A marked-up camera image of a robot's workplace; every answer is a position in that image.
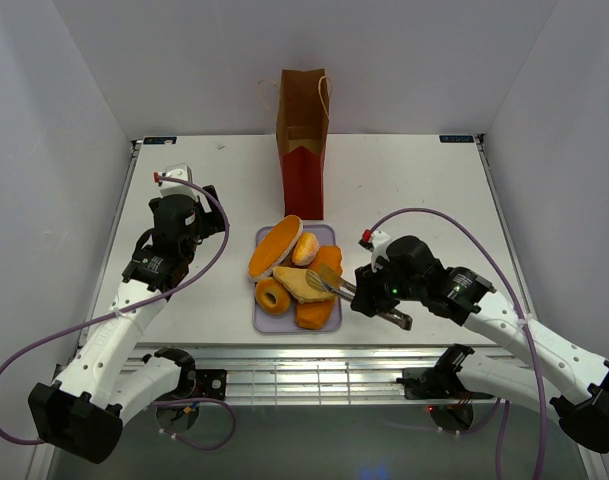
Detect left blue label sticker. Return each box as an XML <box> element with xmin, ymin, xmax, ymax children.
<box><xmin>143</xmin><ymin>136</ymin><xmax>177</xmax><ymax>145</ymax></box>

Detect red brown paper bag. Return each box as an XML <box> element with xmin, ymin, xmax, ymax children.
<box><xmin>274</xmin><ymin>69</ymin><xmax>331</xmax><ymax>220</ymax></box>

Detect right blue label sticker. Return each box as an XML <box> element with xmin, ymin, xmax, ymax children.
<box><xmin>439</xmin><ymin>135</ymin><xmax>475</xmax><ymax>144</ymax></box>

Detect ring donut bread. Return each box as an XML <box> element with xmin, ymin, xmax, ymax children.
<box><xmin>255</xmin><ymin>277</ymin><xmax>292</xmax><ymax>316</ymax></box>

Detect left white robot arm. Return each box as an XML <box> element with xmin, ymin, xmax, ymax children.
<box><xmin>28</xmin><ymin>184</ymin><xmax>228</xmax><ymax>464</ymax></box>

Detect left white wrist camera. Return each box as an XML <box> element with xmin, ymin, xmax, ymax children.
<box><xmin>154</xmin><ymin>164</ymin><xmax>195</xmax><ymax>199</ymax></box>

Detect tan bread slice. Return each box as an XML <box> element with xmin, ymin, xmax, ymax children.
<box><xmin>272</xmin><ymin>266</ymin><xmax>334</xmax><ymax>304</ymax></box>

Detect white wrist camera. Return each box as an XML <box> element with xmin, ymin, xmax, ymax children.
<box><xmin>154</xmin><ymin>164</ymin><xmax>195</xmax><ymax>199</ymax></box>
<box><xmin>359</xmin><ymin>230</ymin><xmax>393</xmax><ymax>271</ymax></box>

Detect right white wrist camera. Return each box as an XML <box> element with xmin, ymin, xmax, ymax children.
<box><xmin>359</xmin><ymin>230</ymin><xmax>393</xmax><ymax>271</ymax></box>

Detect purple cable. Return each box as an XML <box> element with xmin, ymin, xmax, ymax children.
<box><xmin>0</xmin><ymin>175</ymin><xmax>238</xmax><ymax>452</ymax></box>
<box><xmin>366</xmin><ymin>207</ymin><xmax>550</xmax><ymax>480</ymax></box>

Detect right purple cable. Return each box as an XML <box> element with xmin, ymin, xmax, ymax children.
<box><xmin>366</xmin><ymin>207</ymin><xmax>550</xmax><ymax>480</ymax></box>

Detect aluminium frame rail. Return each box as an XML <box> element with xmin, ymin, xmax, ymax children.
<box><xmin>53</xmin><ymin>344</ymin><xmax>609</xmax><ymax>480</ymax></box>

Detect lilac plastic tray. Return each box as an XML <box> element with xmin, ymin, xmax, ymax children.
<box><xmin>253</xmin><ymin>223</ymin><xmax>343</xmax><ymax>335</ymax></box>

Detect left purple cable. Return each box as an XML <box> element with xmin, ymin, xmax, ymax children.
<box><xmin>0</xmin><ymin>175</ymin><xmax>238</xmax><ymax>452</ymax></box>

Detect blue label sticker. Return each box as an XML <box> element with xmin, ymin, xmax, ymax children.
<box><xmin>143</xmin><ymin>136</ymin><xmax>177</xmax><ymax>145</ymax></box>
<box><xmin>439</xmin><ymin>135</ymin><xmax>475</xmax><ymax>144</ymax></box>

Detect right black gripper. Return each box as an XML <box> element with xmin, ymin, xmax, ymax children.
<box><xmin>349</xmin><ymin>255</ymin><xmax>423</xmax><ymax>318</ymax></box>

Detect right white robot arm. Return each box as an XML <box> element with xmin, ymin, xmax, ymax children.
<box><xmin>351</xmin><ymin>230</ymin><xmax>609</xmax><ymax>454</ymax></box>

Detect long oval orange bread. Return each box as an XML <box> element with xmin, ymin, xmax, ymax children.
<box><xmin>248</xmin><ymin>215</ymin><xmax>303</xmax><ymax>282</ymax></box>

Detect small round sugared bun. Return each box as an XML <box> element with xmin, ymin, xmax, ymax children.
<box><xmin>291</xmin><ymin>232</ymin><xmax>320</xmax><ymax>267</ymax></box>

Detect orange loaf bread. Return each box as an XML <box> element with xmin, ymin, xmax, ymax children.
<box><xmin>295</xmin><ymin>246</ymin><xmax>343</xmax><ymax>330</ymax></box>

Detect metal tongs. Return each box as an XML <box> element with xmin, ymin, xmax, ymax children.
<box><xmin>306</xmin><ymin>264</ymin><xmax>413</xmax><ymax>331</ymax></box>

